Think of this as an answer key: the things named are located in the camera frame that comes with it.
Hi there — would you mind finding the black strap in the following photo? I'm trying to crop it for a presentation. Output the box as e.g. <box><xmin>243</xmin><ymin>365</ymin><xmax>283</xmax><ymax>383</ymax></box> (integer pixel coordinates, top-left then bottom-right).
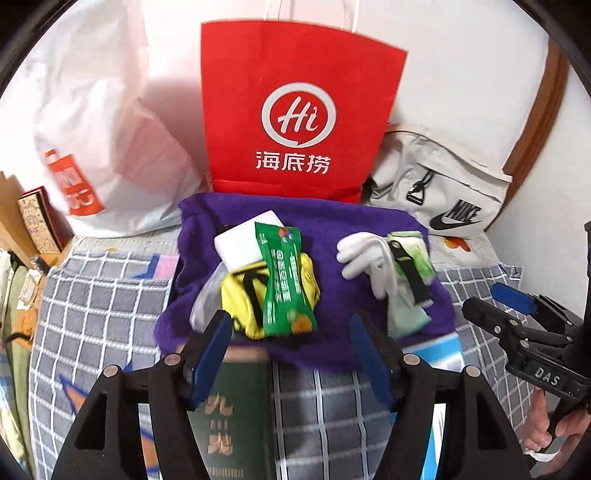
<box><xmin>387</xmin><ymin>233</ymin><xmax>431</xmax><ymax>308</ymax></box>

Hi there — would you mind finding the purple towel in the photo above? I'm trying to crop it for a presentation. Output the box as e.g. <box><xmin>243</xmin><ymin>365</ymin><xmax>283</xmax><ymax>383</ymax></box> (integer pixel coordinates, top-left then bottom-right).
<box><xmin>154</xmin><ymin>193</ymin><xmax>458</xmax><ymax>372</ymax></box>

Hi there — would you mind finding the translucent plastic wrapper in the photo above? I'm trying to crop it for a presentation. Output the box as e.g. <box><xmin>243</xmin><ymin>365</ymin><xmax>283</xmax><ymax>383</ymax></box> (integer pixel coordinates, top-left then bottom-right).
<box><xmin>189</xmin><ymin>268</ymin><xmax>227</xmax><ymax>333</ymax></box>

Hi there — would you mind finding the person's right hand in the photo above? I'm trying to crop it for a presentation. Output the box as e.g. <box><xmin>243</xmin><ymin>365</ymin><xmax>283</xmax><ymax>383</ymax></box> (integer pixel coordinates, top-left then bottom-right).
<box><xmin>524</xmin><ymin>392</ymin><xmax>591</xmax><ymax>467</ymax></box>

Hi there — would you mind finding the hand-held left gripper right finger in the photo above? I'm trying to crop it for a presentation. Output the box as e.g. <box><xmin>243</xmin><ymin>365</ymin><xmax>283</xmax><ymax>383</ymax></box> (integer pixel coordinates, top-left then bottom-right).
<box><xmin>349</xmin><ymin>311</ymin><xmax>525</xmax><ymax>480</ymax></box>

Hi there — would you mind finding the white foam block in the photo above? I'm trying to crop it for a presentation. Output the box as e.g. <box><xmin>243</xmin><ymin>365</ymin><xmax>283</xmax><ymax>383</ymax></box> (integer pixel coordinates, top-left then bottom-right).
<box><xmin>213</xmin><ymin>210</ymin><xmax>282</xmax><ymax>271</ymax></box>

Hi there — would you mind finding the green snack packet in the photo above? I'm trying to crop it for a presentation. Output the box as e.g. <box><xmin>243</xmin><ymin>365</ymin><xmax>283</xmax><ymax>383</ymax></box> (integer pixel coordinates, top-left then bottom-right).
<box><xmin>255</xmin><ymin>220</ymin><xmax>320</xmax><ymax>337</ymax></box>

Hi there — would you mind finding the white glove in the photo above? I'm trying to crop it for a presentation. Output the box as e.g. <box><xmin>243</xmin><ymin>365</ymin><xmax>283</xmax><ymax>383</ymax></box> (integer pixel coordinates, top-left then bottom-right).
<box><xmin>336</xmin><ymin>232</ymin><xmax>398</xmax><ymax>300</ymax></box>

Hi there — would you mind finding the patterned book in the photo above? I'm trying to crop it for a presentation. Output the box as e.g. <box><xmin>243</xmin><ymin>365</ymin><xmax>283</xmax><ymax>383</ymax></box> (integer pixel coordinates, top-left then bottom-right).
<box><xmin>17</xmin><ymin>186</ymin><xmax>65</xmax><ymax>254</ymax></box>

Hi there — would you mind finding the green bed sheet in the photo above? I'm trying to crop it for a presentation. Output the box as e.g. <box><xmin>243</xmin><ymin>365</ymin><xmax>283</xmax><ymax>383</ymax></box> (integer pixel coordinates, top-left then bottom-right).
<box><xmin>0</xmin><ymin>251</ymin><xmax>40</xmax><ymax>480</ymax></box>

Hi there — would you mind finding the white plastic shopping bag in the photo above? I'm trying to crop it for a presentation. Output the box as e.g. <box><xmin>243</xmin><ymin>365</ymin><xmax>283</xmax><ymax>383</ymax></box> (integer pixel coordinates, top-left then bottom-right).
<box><xmin>28</xmin><ymin>0</ymin><xmax>206</xmax><ymax>238</ymax></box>

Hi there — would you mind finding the dark green tin box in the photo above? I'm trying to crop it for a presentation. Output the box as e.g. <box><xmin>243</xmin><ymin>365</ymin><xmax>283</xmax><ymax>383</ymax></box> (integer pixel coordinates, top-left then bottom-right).
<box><xmin>187</xmin><ymin>348</ymin><xmax>278</xmax><ymax>480</ymax></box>

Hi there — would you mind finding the red paper bag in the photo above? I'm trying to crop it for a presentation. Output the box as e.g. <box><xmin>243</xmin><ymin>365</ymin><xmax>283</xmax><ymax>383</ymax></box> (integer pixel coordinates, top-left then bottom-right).
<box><xmin>200</xmin><ymin>0</ymin><xmax>409</xmax><ymax>206</ymax></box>

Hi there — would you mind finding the wooden headboard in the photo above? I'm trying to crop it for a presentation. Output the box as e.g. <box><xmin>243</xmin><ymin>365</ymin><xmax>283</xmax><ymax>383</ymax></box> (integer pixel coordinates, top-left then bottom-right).
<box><xmin>0</xmin><ymin>171</ymin><xmax>42</xmax><ymax>264</ymax></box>

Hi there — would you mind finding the blue tissue pack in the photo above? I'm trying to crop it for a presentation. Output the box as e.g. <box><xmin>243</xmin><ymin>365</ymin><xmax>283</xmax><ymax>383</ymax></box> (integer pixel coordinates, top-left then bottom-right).
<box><xmin>406</xmin><ymin>333</ymin><xmax>465</xmax><ymax>480</ymax></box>

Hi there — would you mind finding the yellow pouch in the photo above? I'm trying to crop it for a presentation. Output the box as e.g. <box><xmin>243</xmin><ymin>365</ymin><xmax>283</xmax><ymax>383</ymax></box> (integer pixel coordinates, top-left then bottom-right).
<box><xmin>221</xmin><ymin>253</ymin><xmax>321</xmax><ymax>340</ymax></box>

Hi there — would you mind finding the grey waist bag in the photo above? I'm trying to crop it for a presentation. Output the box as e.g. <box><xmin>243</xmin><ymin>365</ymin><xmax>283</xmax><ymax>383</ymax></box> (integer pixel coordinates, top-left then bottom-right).
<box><xmin>360</xmin><ymin>122</ymin><xmax>514</xmax><ymax>238</ymax></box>

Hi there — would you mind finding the grey checked cloth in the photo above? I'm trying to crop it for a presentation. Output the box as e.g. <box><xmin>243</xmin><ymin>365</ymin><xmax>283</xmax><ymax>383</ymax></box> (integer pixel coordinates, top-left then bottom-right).
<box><xmin>30</xmin><ymin>231</ymin><xmax>555</xmax><ymax>480</ymax></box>

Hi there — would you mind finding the wooden door frame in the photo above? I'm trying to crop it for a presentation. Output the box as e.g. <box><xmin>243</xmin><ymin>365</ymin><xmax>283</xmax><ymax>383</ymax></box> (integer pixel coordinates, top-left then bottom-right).
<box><xmin>485</xmin><ymin>37</ymin><xmax>570</xmax><ymax>232</ymax></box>

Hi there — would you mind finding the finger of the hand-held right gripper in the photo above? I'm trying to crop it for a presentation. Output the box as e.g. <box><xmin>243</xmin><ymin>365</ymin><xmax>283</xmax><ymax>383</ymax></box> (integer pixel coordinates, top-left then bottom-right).
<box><xmin>462</xmin><ymin>296</ymin><xmax>573</xmax><ymax>356</ymax></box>
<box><xmin>491</xmin><ymin>283</ymin><xmax>578</xmax><ymax>326</ymax></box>

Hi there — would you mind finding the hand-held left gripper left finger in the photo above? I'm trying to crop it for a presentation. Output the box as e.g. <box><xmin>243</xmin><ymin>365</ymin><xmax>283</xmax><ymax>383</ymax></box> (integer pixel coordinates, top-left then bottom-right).
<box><xmin>51</xmin><ymin>310</ymin><xmax>234</xmax><ymax>480</ymax></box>

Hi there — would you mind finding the light green cloth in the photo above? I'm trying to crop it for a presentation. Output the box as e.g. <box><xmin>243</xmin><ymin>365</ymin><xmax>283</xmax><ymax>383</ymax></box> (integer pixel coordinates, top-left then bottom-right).
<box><xmin>385</xmin><ymin>281</ymin><xmax>432</xmax><ymax>337</ymax></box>

